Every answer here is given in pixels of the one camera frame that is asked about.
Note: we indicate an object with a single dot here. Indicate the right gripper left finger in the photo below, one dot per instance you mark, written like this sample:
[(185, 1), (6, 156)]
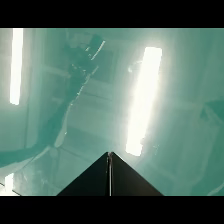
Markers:
[(92, 181)]

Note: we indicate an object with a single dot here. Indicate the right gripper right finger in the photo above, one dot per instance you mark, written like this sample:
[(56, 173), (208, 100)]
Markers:
[(128, 181)]

